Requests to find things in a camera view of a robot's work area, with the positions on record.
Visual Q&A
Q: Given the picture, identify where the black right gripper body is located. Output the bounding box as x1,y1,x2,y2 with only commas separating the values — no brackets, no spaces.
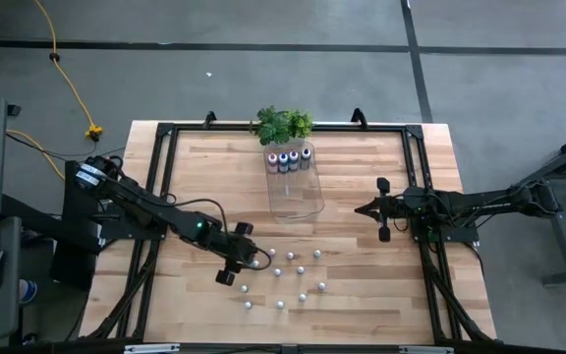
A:
389,186,417,226

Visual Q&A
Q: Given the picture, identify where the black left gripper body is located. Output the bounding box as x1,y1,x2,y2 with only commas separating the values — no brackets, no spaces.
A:
208,226,258,271

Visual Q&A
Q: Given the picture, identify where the clear plastic tray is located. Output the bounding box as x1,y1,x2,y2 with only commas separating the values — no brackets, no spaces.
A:
262,140,326,220

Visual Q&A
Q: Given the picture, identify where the green artificial plant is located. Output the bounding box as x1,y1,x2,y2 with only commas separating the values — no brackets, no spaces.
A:
249,104,314,148

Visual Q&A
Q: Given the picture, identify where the black support stand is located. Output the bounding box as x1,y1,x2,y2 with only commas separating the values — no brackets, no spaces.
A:
0,159,106,292

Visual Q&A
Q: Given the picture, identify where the blue white cup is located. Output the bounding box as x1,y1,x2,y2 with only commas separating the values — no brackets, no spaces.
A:
19,278,39,306

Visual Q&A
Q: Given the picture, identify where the silver metal bracket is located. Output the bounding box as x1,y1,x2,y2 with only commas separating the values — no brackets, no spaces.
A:
398,345,455,354
123,343,181,354

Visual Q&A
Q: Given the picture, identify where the dark metal cart frame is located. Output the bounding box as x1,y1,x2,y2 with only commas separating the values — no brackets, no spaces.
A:
511,123,566,287

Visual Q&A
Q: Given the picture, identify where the thin black floor cable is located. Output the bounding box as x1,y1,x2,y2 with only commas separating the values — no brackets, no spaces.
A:
5,132,128,163

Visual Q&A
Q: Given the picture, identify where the short yellow cable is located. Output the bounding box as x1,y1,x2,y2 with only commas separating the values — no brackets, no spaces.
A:
6,128,67,179

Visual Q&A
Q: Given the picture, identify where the long yellow extension cable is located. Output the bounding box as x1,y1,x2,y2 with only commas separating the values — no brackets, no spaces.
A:
33,0,98,130

